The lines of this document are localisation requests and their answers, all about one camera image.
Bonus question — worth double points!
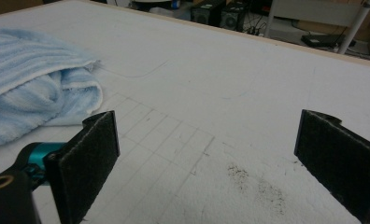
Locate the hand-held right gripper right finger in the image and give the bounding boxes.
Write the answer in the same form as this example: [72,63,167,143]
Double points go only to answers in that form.
[293,108,370,224]

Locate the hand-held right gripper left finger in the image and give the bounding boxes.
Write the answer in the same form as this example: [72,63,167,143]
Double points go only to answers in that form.
[44,110,121,224]

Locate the light blue striped towel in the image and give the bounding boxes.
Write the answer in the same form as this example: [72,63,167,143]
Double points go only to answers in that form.
[0,28,104,147]

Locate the light wooden table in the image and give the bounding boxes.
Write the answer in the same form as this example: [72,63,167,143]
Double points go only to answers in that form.
[0,0,370,71]

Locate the black flat device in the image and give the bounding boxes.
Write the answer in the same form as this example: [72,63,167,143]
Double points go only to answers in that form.
[300,33,357,49]

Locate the white desk leg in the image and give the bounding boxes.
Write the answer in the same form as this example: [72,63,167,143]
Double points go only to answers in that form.
[263,0,277,39]
[337,0,370,54]

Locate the white foam mat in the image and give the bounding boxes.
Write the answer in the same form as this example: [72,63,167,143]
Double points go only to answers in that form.
[0,0,370,224]

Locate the black computer tower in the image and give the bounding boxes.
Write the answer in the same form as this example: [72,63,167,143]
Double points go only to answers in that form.
[191,0,225,28]
[220,1,249,32]

